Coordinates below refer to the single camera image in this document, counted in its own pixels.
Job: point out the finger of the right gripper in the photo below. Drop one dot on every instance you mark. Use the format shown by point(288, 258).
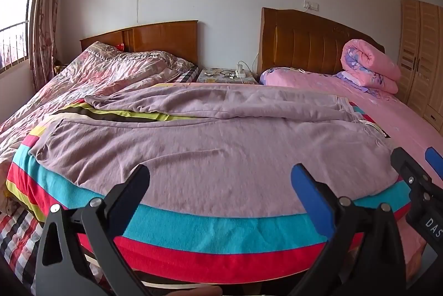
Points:
point(433, 157)
point(408, 168)

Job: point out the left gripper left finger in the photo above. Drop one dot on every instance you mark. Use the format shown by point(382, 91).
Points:
point(62, 268)

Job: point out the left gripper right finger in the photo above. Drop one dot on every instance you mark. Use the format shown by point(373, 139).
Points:
point(364, 252)

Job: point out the lilac sweatpants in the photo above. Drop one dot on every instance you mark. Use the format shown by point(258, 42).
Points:
point(225, 151)

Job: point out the pink bed sheet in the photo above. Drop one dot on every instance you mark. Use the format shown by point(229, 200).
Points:
point(290, 244)

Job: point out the checkered plaid bed sheet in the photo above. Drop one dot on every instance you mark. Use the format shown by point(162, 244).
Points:
point(20, 236)

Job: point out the light wooden wardrobe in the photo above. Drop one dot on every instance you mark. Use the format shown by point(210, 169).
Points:
point(420, 60)

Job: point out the rolled pink floral quilt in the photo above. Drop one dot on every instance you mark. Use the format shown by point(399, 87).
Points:
point(367, 67)

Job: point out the purple floral pillow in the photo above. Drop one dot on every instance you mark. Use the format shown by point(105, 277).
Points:
point(279, 76)

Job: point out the right wooden headboard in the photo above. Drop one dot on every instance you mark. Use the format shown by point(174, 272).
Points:
point(292, 38)

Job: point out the wooden headboard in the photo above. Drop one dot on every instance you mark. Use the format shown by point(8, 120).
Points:
point(292, 38)
point(178, 38)

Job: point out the floral covered nightstand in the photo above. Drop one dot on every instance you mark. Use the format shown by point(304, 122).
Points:
point(221, 75)

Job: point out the left wooden headboard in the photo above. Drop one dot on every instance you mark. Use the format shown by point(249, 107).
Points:
point(178, 38)

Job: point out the pink floral curtain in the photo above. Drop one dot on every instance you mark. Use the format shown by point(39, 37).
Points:
point(42, 38)

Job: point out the barred window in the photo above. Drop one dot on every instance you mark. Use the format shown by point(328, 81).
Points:
point(14, 32)

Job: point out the white wall socket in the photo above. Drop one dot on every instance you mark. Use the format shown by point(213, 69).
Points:
point(313, 6)

